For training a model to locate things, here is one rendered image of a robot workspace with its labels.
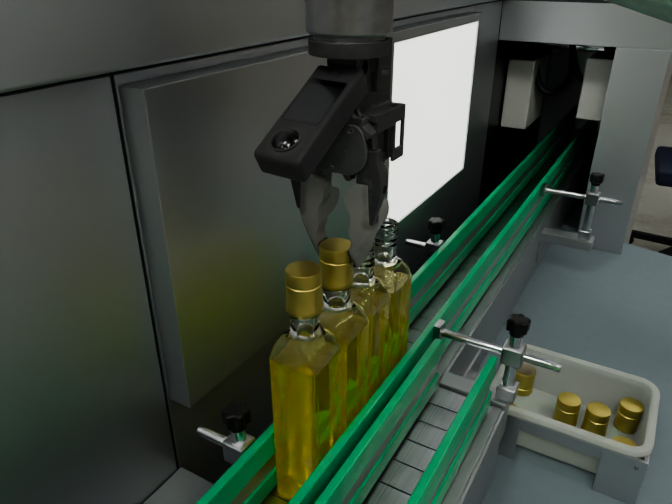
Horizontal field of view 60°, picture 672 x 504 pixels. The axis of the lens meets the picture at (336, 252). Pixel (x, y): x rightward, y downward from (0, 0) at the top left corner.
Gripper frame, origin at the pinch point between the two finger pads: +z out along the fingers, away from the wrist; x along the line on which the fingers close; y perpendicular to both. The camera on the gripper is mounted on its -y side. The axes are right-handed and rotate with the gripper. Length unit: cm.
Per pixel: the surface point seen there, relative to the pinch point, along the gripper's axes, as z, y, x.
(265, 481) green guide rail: 24.5, -9.7, 3.0
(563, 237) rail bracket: 29, 82, -10
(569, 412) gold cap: 35, 32, -22
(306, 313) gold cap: 3.0, -7.2, -1.1
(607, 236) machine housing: 36, 104, -17
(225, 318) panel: 9.6, -4.1, 11.9
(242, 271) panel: 5.3, -0.6, 11.9
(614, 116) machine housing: 6, 104, -13
